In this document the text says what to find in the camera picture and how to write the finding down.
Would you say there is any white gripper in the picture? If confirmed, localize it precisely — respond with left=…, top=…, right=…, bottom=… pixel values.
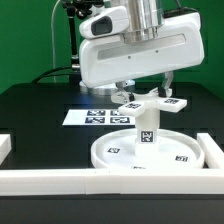
left=79, top=13, right=204, bottom=102

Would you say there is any white cross-shaped table base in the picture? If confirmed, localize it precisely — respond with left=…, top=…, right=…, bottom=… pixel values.
left=111, top=88, right=187, bottom=117

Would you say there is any white round table top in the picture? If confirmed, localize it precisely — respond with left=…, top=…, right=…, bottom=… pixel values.
left=91, top=128, right=205, bottom=170

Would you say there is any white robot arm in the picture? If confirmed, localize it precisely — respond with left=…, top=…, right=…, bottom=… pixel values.
left=79, top=0, right=204, bottom=97

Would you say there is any white marker sheet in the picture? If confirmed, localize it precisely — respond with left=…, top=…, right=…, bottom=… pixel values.
left=63, top=109, right=135, bottom=126

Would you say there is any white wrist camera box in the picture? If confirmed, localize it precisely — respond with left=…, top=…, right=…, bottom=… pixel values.
left=79, top=6, right=129, bottom=39

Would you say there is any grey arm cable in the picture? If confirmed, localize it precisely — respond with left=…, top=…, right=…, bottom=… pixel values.
left=162, top=0, right=201, bottom=19

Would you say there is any black camera stand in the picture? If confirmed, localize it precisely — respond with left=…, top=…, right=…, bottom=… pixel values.
left=62, top=0, right=104, bottom=85

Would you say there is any white fence front rail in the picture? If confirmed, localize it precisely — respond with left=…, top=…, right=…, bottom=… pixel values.
left=0, top=169, right=224, bottom=196

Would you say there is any white fence rail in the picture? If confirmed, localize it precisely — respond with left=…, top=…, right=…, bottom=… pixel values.
left=197, top=133, right=224, bottom=169
left=0, top=134, right=12, bottom=165
left=0, top=169, right=224, bottom=196

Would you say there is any white fence right rail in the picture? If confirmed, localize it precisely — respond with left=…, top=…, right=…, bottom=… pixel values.
left=197, top=133, right=224, bottom=169

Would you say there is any black cable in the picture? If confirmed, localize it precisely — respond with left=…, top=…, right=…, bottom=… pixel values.
left=31, top=65, right=74, bottom=84

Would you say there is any white cable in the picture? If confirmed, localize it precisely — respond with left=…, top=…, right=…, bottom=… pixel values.
left=50, top=0, right=63, bottom=84

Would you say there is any white fence left rail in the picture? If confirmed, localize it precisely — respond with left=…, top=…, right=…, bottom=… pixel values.
left=0, top=134, right=12, bottom=165

